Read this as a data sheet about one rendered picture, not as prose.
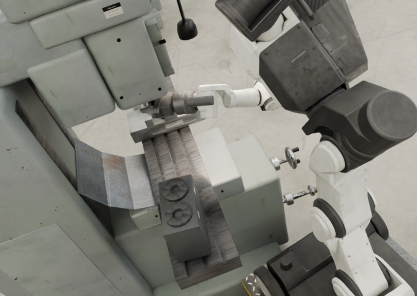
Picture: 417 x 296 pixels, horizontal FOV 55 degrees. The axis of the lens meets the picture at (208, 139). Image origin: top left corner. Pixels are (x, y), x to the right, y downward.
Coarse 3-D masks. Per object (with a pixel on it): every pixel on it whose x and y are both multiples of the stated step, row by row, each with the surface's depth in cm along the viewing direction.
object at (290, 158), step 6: (288, 150) 193; (294, 150) 192; (288, 156) 196; (294, 156) 191; (276, 162) 193; (282, 162) 195; (288, 162) 201; (294, 162) 191; (276, 168) 193; (294, 168) 194
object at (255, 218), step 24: (240, 144) 197; (240, 168) 186; (264, 168) 183; (264, 192) 182; (120, 216) 182; (240, 216) 189; (264, 216) 195; (120, 240) 175; (144, 240) 180; (240, 240) 204; (264, 240) 211; (288, 240) 219; (144, 264) 193; (168, 264) 200
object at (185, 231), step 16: (160, 192) 136; (176, 192) 135; (192, 192) 133; (176, 208) 129; (192, 208) 129; (176, 224) 125; (192, 224) 125; (176, 240) 127; (192, 240) 129; (208, 240) 139; (176, 256) 134; (192, 256) 136
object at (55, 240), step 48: (0, 96) 117; (0, 144) 117; (48, 144) 137; (0, 192) 129; (48, 192) 135; (0, 240) 144; (48, 240) 150; (96, 240) 159; (0, 288) 162; (48, 288) 171; (96, 288) 182; (144, 288) 197
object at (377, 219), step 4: (376, 212) 170; (376, 216) 169; (372, 220) 169; (376, 220) 168; (380, 220) 169; (372, 224) 169; (376, 224) 168; (380, 224) 168; (384, 224) 169; (376, 228) 168; (380, 228) 168; (384, 228) 169; (376, 232) 170; (380, 232) 168; (384, 232) 169; (380, 236) 169; (384, 236) 170
